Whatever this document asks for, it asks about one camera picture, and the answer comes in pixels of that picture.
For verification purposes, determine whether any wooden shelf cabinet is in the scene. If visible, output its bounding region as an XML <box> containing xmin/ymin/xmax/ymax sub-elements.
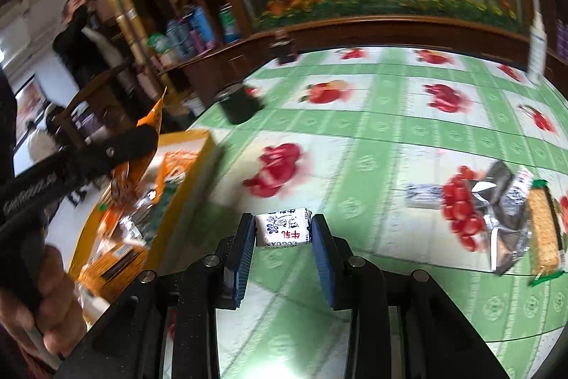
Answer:
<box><xmin>93</xmin><ymin>0</ymin><xmax>276</xmax><ymax>113</ymax></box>

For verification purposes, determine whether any white bin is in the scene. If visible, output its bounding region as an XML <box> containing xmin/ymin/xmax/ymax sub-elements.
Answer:
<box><xmin>184</xmin><ymin>92</ymin><xmax>207</xmax><ymax>118</ymax></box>

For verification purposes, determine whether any green plastic bag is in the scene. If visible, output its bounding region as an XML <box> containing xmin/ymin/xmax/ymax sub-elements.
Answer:
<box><xmin>148</xmin><ymin>33</ymin><xmax>171</xmax><ymax>55</ymax></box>

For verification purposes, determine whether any yellow cardboard tray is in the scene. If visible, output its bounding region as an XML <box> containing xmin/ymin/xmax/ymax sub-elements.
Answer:
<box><xmin>66</xmin><ymin>129</ymin><xmax>214</xmax><ymax>318</ymax></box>

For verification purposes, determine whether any long orange snack packet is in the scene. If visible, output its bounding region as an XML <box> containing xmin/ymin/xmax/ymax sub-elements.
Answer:
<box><xmin>80</xmin><ymin>241</ymin><xmax>149</xmax><ymax>300</ymax></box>

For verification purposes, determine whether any small black jar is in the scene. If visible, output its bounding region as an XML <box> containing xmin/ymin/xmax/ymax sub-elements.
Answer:
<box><xmin>271</xmin><ymin>30</ymin><xmax>299</xmax><ymax>65</ymax></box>

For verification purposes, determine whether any white spray bottle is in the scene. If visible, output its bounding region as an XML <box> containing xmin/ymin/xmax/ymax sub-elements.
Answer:
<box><xmin>528</xmin><ymin>12</ymin><xmax>547</xmax><ymax>84</ymax></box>

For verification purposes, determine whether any black round container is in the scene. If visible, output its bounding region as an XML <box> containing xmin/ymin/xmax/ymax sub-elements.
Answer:
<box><xmin>215</xmin><ymin>82</ymin><xmax>264</xmax><ymax>125</ymax></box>

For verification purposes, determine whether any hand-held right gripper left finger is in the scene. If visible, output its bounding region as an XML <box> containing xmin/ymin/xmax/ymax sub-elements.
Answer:
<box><xmin>55</xmin><ymin>212</ymin><xmax>258</xmax><ymax>379</ymax></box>

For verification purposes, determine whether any person's left hand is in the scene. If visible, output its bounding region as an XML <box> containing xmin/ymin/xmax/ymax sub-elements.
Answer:
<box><xmin>0</xmin><ymin>243</ymin><xmax>87</xmax><ymax>362</ymax></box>

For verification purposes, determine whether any silver foil packet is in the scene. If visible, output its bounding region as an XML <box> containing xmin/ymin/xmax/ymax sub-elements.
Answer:
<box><xmin>470</xmin><ymin>161</ymin><xmax>535</xmax><ymax>275</ymax></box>

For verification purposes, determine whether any dark green snack packet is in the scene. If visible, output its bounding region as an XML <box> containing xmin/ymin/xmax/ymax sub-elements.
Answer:
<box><xmin>146</xmin><ymin>184</ymin><xmax>178</xmax><ymax>238</ymax></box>

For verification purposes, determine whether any carved wooden chair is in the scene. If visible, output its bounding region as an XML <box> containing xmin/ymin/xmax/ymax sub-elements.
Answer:
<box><xmin>47</xmin><ymin>59</ymin><xmax>138</xmax><ymax>149</ymax></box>

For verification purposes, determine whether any green cracker packet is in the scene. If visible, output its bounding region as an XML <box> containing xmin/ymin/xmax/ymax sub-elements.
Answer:
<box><xmin>526</xmin><ymin>179</ymin><xmax>566</xmax><ymax>287</ymax></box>

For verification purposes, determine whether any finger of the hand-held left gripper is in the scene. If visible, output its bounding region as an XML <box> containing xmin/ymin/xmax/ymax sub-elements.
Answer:
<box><xmin>94</xmin><ymin>124</ymin><xmax>160</xmax><ymax>172</ymax></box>

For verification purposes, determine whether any white milk candy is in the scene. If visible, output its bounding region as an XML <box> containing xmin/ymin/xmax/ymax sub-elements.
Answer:
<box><xmin>254</xmin><ymin>206</ymin><xmax>315</xmax><ymax>249</ymax></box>

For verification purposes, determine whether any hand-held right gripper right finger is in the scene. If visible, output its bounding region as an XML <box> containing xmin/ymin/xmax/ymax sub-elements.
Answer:
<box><xmin>310</xmin><ymin>214</ymin><xmax>511</xmax><ymax>379</ymax></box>

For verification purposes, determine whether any grey kettle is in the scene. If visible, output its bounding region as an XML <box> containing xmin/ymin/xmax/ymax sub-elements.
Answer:
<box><xmin>166</xmin><ymin>19</ymin><xmax>191</xmax><ymax>58</ymax></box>

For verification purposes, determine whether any blue thermos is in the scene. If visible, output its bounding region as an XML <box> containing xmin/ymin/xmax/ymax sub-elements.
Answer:
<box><xmin>191</xmin><ymin>6</ymin><xmax>216</xmax><ymax>51</ymax></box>

